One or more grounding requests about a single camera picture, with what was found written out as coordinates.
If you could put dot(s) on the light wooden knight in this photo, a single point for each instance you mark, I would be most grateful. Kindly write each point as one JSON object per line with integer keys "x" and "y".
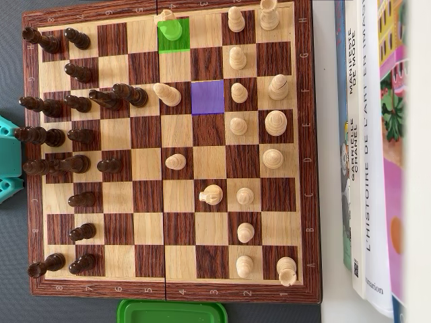
{"x": 170, "y": 28}
{"x": 211, "y": 194}

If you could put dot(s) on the white L'Histoire de l'Art book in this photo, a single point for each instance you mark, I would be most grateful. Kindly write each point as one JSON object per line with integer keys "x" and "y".
{"x": 373, "y": 134}

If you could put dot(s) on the light wooden bishop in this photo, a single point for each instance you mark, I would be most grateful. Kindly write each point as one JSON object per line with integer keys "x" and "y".
{"x": 278, "y": 87}
{"x": 167, "y": 95}

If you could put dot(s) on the white Gabrielle Chanel book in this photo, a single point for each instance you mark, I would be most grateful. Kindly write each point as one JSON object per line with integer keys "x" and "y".
{"x": 357, "y": 101}

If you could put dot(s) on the wooden chessboard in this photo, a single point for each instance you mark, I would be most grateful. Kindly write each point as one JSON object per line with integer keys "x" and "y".
{"x": 148, "y": 228}

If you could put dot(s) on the dark wooden rook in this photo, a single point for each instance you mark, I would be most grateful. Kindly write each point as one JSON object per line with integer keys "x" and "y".
{"x": 45, "y": 264}
{"x": 42, "y": 39}

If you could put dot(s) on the blue illustrated spine book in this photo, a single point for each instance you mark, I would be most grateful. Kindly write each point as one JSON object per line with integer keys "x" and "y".
{"x": 341, "y": 101}

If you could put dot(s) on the dark wooden king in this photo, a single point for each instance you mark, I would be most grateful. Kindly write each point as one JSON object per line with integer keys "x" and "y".
{"x": 37, "y": 135}

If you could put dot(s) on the light wooden rook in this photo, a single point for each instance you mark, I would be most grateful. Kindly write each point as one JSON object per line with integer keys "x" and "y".
{"x": 286, "y": 269}
{"x": 269, "y": 15}

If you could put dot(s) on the green plastic lid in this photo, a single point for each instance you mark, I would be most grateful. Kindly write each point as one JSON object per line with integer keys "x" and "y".
{"x": 168, "y": 313}

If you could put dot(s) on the pink illustrated cover book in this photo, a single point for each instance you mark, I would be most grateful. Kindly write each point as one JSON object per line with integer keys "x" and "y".
{"x": 392, "y": 188}

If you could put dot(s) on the dark wooden pawn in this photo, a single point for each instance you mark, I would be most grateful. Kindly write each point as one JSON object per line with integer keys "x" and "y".
{"x": 81, "y": 135}
{"x": 81, "y": 200}
{"x": 82, "y": 232}
{"x": 82, "y": 263}
{"x": 79, "y": 73}
{"x": 78, "y": 38}
{"x": 109, "y": 166}
{"x": 78, "y": 103}

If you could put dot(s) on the dark wooden knight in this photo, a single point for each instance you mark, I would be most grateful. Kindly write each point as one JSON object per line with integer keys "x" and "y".
{"x": 74, "y": 163}
{"x": 106, "y": 99}

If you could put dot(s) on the light wooden pawn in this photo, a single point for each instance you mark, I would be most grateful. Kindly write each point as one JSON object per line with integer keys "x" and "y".
{"x": 237, "y": 58}
{"x": 236, "y": 19}
{"x": 244, "y": 196}
{"x": 239, "y": 93}
{"x": 238, "y": 125}
{"x": 244, "y": 266}
{"x": 175, "y": 162}
{"x": 246, "y": 232}

